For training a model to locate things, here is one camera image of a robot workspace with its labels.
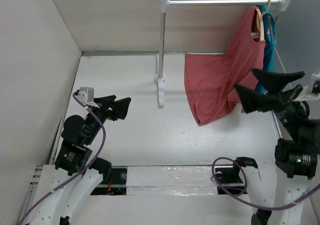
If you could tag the teal t shirt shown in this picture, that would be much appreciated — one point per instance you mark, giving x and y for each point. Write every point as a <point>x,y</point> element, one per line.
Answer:
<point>270,46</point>

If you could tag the white metal clothes rack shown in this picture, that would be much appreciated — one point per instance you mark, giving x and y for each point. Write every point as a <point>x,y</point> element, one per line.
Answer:
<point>282,6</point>

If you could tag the red t shirt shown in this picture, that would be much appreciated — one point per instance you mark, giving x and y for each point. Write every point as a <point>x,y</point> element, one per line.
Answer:
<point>209,79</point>

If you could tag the light wooden hanger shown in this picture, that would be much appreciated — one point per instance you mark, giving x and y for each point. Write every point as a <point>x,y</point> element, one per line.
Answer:
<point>262,20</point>

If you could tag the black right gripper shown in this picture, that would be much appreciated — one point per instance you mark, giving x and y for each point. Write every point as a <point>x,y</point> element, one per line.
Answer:
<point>275,83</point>

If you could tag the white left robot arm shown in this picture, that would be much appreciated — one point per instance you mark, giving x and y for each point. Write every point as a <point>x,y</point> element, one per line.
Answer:
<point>76,171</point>

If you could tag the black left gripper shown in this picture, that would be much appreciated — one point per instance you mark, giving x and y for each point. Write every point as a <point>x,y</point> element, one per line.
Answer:
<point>119,107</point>

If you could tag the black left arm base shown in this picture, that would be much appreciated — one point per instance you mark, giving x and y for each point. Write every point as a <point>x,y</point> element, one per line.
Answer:
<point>115,186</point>

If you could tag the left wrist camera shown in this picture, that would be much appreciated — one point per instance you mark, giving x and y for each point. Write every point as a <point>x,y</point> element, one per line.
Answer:
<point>86,95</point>

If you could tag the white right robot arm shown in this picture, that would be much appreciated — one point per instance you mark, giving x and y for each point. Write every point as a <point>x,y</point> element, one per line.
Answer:
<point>295,158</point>

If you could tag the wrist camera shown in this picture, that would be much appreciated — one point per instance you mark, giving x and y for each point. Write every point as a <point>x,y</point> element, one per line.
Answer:
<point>86,95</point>
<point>311,92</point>

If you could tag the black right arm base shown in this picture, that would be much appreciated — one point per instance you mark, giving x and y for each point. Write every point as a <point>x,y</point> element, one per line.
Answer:
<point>231,181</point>

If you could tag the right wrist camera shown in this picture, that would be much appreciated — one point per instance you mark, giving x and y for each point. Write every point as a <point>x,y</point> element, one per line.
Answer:
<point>311,92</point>

